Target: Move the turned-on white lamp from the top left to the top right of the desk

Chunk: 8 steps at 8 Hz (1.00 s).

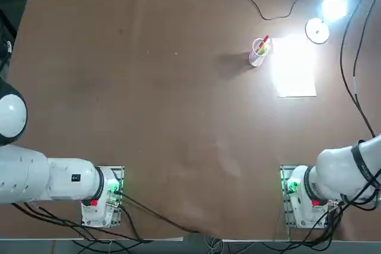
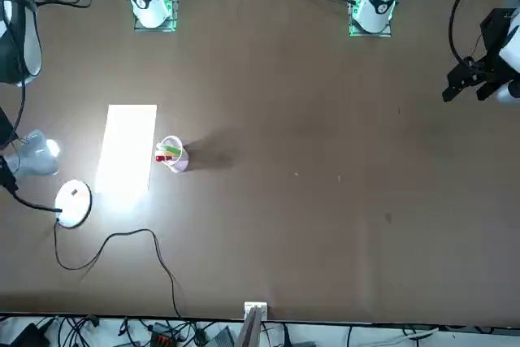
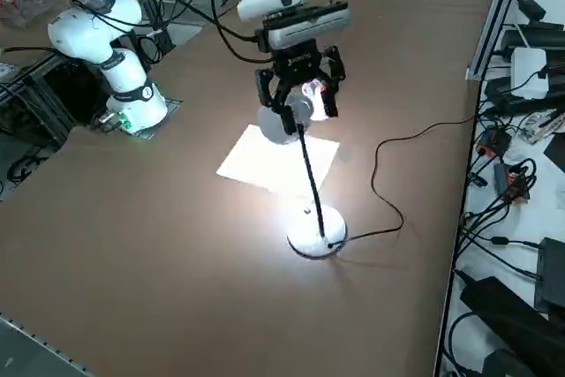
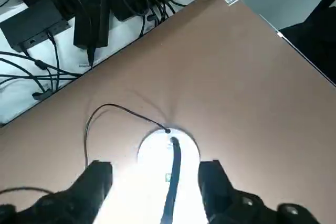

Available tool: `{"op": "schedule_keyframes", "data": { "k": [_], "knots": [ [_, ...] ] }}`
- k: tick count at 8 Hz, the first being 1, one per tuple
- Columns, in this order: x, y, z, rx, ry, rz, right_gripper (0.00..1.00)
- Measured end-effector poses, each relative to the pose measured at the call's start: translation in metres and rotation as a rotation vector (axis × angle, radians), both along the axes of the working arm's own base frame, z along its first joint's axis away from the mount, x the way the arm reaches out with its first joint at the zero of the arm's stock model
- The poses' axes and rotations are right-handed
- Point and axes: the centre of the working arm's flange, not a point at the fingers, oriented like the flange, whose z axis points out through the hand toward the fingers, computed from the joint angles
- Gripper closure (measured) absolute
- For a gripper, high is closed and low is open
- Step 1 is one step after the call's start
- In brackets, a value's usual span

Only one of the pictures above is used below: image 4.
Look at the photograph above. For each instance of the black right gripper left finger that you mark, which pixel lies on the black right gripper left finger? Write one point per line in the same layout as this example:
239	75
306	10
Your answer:
68	205

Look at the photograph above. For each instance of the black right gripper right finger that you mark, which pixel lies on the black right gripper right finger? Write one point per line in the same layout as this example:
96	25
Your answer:
223	203

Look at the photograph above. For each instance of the white desk lamp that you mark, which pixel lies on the white desk lamp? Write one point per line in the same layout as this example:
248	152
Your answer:
155	155

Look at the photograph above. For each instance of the black docking box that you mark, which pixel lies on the black docking box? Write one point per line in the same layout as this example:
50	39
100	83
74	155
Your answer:
34	22

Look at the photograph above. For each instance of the long black power brick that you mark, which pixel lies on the long black power brick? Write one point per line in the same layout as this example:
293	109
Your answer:
89	11

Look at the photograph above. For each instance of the black office chair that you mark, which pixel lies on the black office chair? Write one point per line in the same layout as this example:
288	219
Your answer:
315	30

